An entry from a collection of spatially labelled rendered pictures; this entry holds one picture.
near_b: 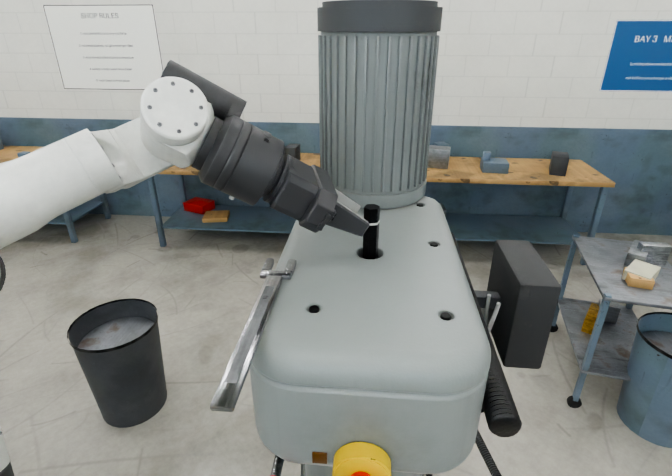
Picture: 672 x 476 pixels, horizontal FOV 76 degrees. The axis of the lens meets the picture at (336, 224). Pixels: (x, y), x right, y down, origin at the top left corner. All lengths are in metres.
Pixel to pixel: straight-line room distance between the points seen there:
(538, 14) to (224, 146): 4.61
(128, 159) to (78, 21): 5.15
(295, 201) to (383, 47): 0.29
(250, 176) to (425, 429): 0.32
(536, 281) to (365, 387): 0.56
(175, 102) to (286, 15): 4.36
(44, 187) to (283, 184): 0.23
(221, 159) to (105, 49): 5.09
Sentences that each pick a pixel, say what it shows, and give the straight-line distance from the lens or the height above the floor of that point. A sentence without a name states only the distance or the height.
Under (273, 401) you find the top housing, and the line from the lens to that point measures 0.48.
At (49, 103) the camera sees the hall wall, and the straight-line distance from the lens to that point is 6.07.
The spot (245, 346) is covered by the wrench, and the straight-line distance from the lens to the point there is 0.44.
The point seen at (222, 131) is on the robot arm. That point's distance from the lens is 0.50.
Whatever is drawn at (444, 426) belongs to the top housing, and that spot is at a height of 1.82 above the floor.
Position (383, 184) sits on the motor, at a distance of 0.72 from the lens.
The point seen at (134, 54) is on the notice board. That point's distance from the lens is 5.40.
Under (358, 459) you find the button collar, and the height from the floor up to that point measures 1.79.
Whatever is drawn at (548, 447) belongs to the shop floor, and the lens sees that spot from 3.00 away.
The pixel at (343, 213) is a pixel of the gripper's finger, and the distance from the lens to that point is 0.53.
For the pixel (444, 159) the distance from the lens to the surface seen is 4.40.
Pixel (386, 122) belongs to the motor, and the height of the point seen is 2.04.
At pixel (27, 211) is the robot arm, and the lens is 0.49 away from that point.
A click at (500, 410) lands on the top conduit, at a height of 1.81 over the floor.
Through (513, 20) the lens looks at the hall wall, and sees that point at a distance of 4.90.
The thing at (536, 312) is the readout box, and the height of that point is 1.66.
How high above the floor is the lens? 2.18
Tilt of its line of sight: 25 degrees down
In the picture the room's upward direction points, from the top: straight up
